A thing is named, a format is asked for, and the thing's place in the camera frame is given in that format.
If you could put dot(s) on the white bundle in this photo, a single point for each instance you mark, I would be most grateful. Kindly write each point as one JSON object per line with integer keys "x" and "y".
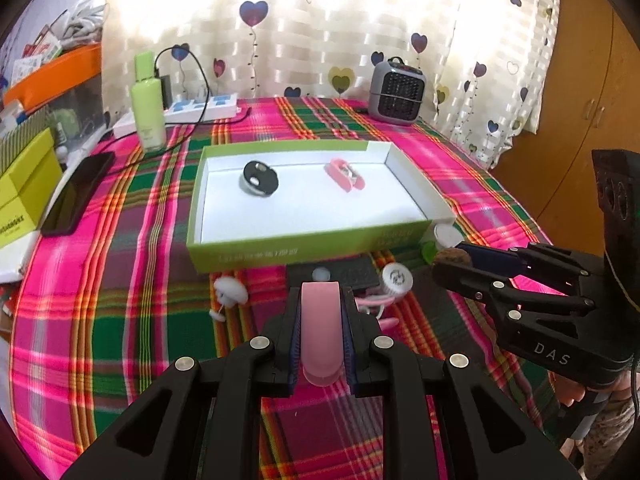
{"x": 82, "y": 17}

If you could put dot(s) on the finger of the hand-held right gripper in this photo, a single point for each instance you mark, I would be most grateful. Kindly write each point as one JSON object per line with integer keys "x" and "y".
{"x": 492, "y": 260}
{"x": 475, "y": 285}

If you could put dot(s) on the black round compact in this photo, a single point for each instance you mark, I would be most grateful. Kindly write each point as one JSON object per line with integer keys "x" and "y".
{"x": 260, "y": 178}

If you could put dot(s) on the light green lotion bottle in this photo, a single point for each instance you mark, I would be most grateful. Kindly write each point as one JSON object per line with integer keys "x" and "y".
{"x": 148, "y": 110}

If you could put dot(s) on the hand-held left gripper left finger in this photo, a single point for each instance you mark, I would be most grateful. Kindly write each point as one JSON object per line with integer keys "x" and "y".
{"x": 295, "y": 336}

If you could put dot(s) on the grey portable heater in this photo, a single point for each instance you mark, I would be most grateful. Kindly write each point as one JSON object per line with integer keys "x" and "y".
{"x": 397, "y": 92}

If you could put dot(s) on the striped patterned box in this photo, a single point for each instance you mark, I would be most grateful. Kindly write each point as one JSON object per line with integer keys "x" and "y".
{"x": 22, "y": 132}

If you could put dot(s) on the orange storage bin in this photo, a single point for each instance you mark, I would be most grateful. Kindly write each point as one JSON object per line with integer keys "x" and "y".
{"x": 55, "y": 72}

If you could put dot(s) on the white and blue power strip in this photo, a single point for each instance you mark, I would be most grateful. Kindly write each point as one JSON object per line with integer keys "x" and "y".
{"x": 200, "y": 108}

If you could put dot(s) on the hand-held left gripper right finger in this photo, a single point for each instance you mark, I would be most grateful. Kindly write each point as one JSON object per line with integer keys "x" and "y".
{"x": 348, "y": 336}

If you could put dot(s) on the green jar with white lid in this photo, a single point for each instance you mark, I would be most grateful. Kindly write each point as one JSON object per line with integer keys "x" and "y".
{"x": 447, "y": 236}

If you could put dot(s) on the person's right hand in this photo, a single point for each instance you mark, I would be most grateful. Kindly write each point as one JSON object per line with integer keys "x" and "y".
{"x": 567, "y": 387}

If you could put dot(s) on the black smartphone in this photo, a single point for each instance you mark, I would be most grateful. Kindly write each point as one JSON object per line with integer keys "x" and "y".
{"x": 77, "y": 195}

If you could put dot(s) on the pink hair clip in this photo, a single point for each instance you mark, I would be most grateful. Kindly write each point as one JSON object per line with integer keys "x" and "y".
{"x": 320, "y": 327}
{"x": 375, "y": 305}
{"x": 344, "y": 174}

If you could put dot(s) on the heart print curtain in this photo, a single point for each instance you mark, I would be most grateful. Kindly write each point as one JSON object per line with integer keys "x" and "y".
{"x": 320, "y": 20}

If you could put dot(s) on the white round ribbed cap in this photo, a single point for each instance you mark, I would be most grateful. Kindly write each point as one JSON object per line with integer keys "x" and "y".
{"x": 396, "y": 278}

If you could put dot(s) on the black charger plug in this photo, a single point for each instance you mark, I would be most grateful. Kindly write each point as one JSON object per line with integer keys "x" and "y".
{"x": 166, "y": 91}

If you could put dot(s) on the green and white tray box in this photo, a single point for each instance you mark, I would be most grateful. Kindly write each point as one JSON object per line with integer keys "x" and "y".
{"x": 305, "y": 212}

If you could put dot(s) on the wooden cabinet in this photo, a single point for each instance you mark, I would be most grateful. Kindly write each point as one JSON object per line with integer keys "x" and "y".
{"x": 585, "y": 90}

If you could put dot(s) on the lime green cardboard box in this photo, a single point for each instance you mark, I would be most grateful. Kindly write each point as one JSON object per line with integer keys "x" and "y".
{"x": 22, "y": 195}

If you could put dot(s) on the large brown walnut ball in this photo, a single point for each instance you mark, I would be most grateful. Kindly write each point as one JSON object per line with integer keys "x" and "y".
{"x": 452, "y": 256}

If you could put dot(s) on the pink plaid tablecloth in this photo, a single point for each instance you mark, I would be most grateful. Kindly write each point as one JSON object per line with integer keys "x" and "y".
{"x": 125, "y": 320}

